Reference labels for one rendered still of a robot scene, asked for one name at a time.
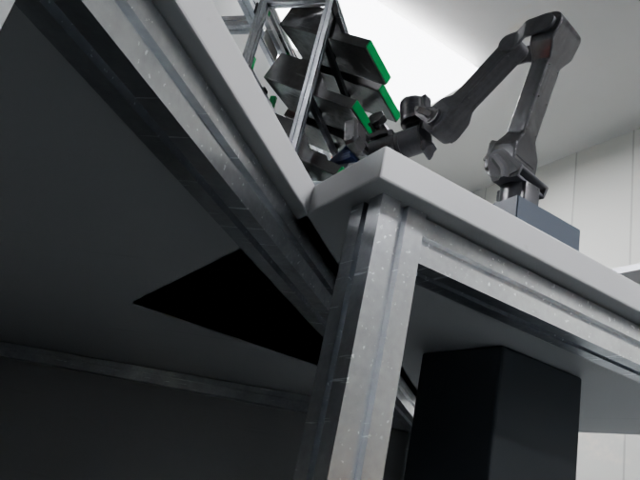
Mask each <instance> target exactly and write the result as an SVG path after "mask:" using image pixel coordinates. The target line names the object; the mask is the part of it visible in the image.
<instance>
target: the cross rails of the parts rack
mask: <svg viewBox="0 0 640 480"><path fill-rule="evenodd" d="M265 26H266V28H267V30H268V32H269V34H270V37H271V39H272V41H273V43H274V46H275V47H276V49H277V51H278V53H279V55H280V54H281V52H282V53H285V54H286V51H285V49H284V47H283V45H282V43H281V41H280V38H279V36H278V34H277V32H276V30H275V28H274V25H273V24H272V22H271V20H270V17H269V16H267V19H266V23H265ZM325 54H326V55H327V58H328V60H329V63H330V67H331V70H332V72H333V75H334V78H335V80H336V83H337V86H338V88H339V90H340V92H341V94H342V95H345V96H348V97H349V94H348V91H347V88H346V86H345V83H344V80H343V77H342V75H341V72H340V69H339V68H338V65H337V62H336V59H335V57H334V54H333V51H332V48H331V46H330V41H329V39H328V42H327V45H326V49H325ZM250 70H251V72H252V74H253V76H254V77H255V79H256V81H257V83H258V85H259V86H260V88H261V90H262V92H263V93H264V94H265V96H266V98H267V100H268V102H269V103H270V106H271V108H272V110H273V111H274V113H277V112H276V110H275V109H274V108H273V106H272V103H271V101H270V100H269V98H268V96H267V94H266V92H265V91H264V89H263V87H262V85H261V83H260V82H259V80H258V78H257V76H256V74H255V72H254V71H253V69H250ZM310 111H311V113H312V115H313V117H314V119H315V121H316V124H317V126H318V128H319V129H320V131H321V133H322V135H323V137H324V140H325V142H326V144H327V146H328V148H329V150H330V154H331V156H332V157H333V156H334V155H336V154H337V153H338V150H337V148H336V147H335V145H334V142H333V140H332V138H331V136H330V132H329V130H328V128H327V126H326V123H325V121H324V119H323V117H322V114H321V112H320V110H319V109H318V106H317V104H316V102H315V100H314V97H312V101H311V105H310Z"/></svg>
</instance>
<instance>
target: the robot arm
mask: <svg viewBox="0 0 640 480"><path fill-rule="evenodd" d="M529 36H530V45H529V46H526V45H525V44H524V43H523V42H522V41H523V40H524V39H525V38H527V37H529ZM580 43H581V37H580V35H579V34H578V32H577V31H576V30H575V29H574V27H573V26H572V25H571V24H570V22H569V21H568V20H567V19H566V17H565V16H564V15H563V14H562V13H561V12H560V11H553V12H548V13H545V14H542V15H539V16H536V17H534V18H531V19H529V20H527V21H526V22H525V23H524V24H523V25H522V26H521V27H520V28H519V30H518V31H516V32H513V33H510V34H508V35H506V36H505V37H503V38H502V39H501V41H500V42H499V45H498V48H497V49H496V50H495V51H494V52H493V53H492V54H491V55H490V57H489V58H488V59H487V60H486V61H485V62H484V63H483V64H482V65H481V66H480V67H479V68H478V69H477V70H476V72H475V73H474V74H473V75H472V76H471V77H470V78H469V79H468V80H467V81H466V82H465V83H464V84H463V86H462V87H461V88H460V89H459V90H458V91H457V92H456V93H454V94H453V95H450V96H447V97H444V98H442V99H440V100H439V101H438V102H437V103H436V104H434V105H433V106H432V107H431V106H430V104H431V99H430V98H429V97H428V96H427V95H426V94H423V95H422V96H419V95H410V96H406V97H404V98H403V99H402V100H401V101H400V126H401V128H402V130H401V131H398V132H394V131H393V130H389V128H388V127H387V125H386V124H385V123H386V122H387V119H386V116H385V115H384V113H383V112H382V111H378V112H375V113H374V114H372V115H371V116H370V117H369V120H370V122H369V123H368V125H369V127H370V128H371V131H372V133H370V142H369V143H367V141H366V130H365V129H364V128H363V126H362V125H361V124H360V122H359V121H358V120H356V119H354V118H353V119H351V120H349V121H346V122H345V144H346V146H345V147H344V148H343V149H342V150H340V151H339V152H338V153H337V154H336V155H334V156H333V157H332V158H331V160H330V161H331V162H333V163H336V164H346V163H353V162H358V156H361V155H366V157H367V156H368V155H370V154H372V153H374V152H376V151H377V150H380V149H382V148H383V147H389V148H391V149H392V150H395V151H397V152H399V153H401V154H402V155H404V156H406V157H408V158H410V157H412V156H415V155H418V154H421V153H424V154H425V156H426V157H427V159H428V160H431V158H432V156H433V154H434V152H435V151H436V150H437V148H436V147H435V145H434V144H433V143H432V138H431V136H434V137H435V138H436V139H437V140H439V141H440V142H441V143H443V144H449V143H451V144H452V143H454V142H455V141H456V140H458V138H459V137H460V136H461V135H462V133H463V132H464V131H465V130H466V128H467V127H468V126H469V124H470V120H471V116H472V113H473V112H474V111H475V110H476V108H477V107H478V106H479V105H480V104H481V103H482V102H483V101H484V100H485V99H486V98H487V97H488V96H489V95H490V94H491V93H492V92H493V90H494V89H495V88H496V87H497V86H498V85H499V84H500V83H501V82H502V81H503V80H504V79H505V78H506V77H507V76H508V75H509V74H510V73H511V72H512V71H513V70H514V68H515V67H516V66H517V65H521V64H525V63H531V65H530V70H529V72H528V75H527V78H526V81H525V84H524V87H523V88H522V91H521V94H520V97H519V100H518V103H517V105H516V108H515V111H514V114H513V116H512V119H511V122H510V126H509V129H508V132H507V133H506V134H505V135H504V136H503V137H501V138H500V139H499V140H498V141H494V140H491V141H490V144H489V149H488V152H487V154H486V156H485V157H484V158H483V160H484V161H485V166H484V168H485V170H486V173H487V174H488V175H489V176H490V178H491V181H492V182H493V183H495V184H496V185H498V186H499V187H500V190H499V191H498V192H497V195H496V201H495V202H494V203H497V202H500V201H502V200H505V199H508V198H511V197H513V196H515V195H520V196H522V197H523V198H525V199H527V200H529V201H530V202H532V203H533V204H535V205H536V206H538V204H539V200H540V199H544V198H545V196H546V193H547V191H548V189H549V187H547V186H546V185H545V184H544V183H543V182H542V181H541V180H540V179H538V178H537V177H536V176H535V173H536V168H537V162H538V161H537V153H536V146H535V142H536V138H537V135H538V132H539V130H540V127H541V125H542V122H543V119H544V116H545V113H546V110H547V107H548V104H549V101H550V97H551V94H552V91H553V88H554V86H555V83H556V80H557V77H558V74H559V71H560V69H562V68H564V67H565V66H566V65H567V64H568V63H569V62H571V60H572V58H573V56H574V54H575V53H576V52H577V50H578V48H579V46H580Z"/></svg>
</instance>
